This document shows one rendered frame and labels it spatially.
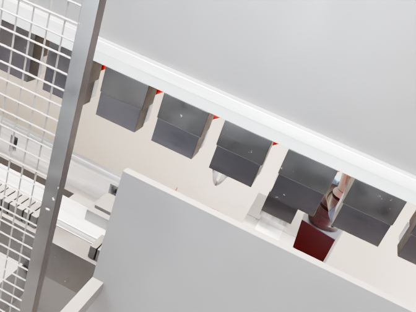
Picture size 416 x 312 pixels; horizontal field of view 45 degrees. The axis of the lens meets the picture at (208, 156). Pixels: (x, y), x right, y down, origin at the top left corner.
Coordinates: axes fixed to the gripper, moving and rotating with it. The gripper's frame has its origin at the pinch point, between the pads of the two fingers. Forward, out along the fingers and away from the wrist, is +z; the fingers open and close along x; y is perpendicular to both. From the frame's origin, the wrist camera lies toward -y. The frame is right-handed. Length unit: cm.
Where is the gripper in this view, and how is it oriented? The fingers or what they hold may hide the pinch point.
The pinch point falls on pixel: (216, 182)
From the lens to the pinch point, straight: 197.3
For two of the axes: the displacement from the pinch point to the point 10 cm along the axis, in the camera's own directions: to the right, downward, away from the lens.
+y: 0.6, -1.0, 9.9
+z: -3.6, 9.3, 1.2
